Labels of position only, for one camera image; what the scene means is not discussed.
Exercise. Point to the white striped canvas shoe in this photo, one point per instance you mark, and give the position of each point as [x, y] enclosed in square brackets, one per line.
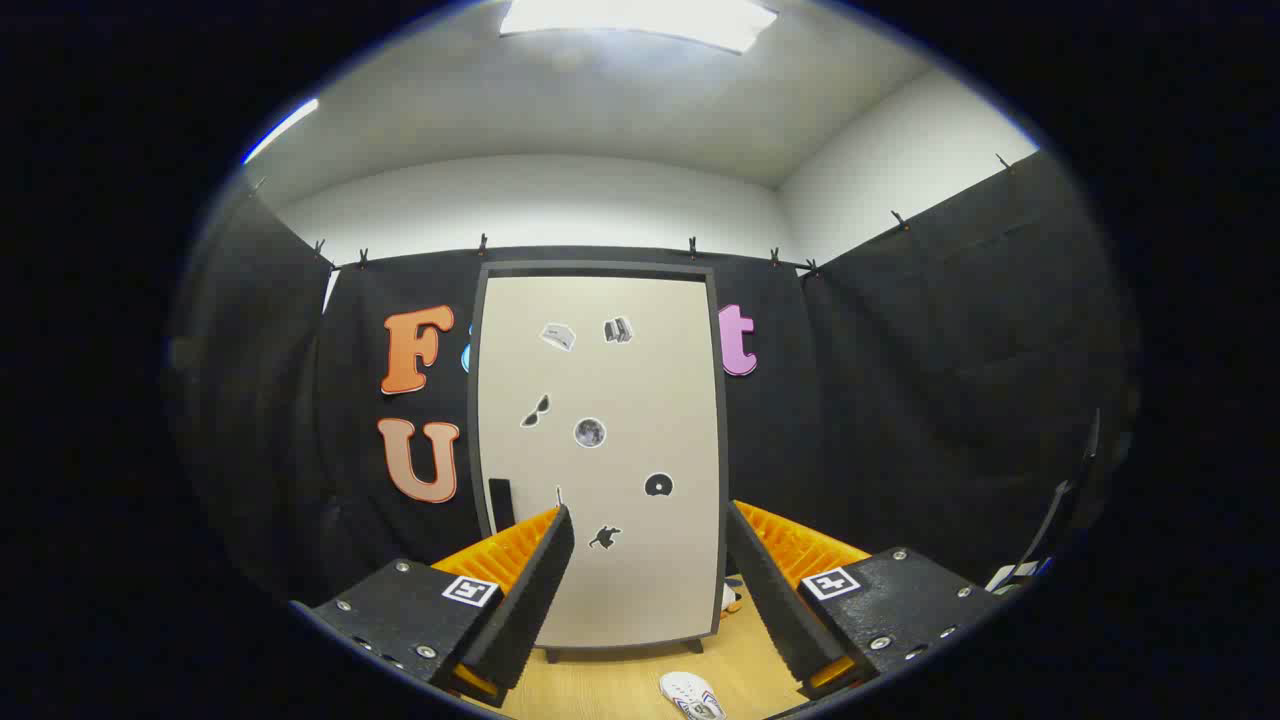
[690, 695]

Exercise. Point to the rectangular ceiling light panel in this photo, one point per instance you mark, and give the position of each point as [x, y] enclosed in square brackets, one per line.
[640, 20]

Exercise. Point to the white side table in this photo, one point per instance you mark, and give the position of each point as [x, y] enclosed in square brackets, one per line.
[1005, 577]

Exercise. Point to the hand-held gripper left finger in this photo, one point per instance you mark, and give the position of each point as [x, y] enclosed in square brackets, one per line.
[535, 590]

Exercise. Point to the small white orange object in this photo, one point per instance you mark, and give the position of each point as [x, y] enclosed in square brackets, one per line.
[731, 598]

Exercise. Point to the dark grey shoe cabinet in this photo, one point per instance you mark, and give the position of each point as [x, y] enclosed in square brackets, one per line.
[600, 268]

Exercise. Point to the narrow ceiling light strip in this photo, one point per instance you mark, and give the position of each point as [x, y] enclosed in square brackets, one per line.
[282, 130]

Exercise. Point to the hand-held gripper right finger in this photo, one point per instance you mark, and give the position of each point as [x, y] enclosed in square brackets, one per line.
[770, 590]

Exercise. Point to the black backdrop cloth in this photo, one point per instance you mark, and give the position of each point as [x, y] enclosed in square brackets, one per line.
[900, 400]

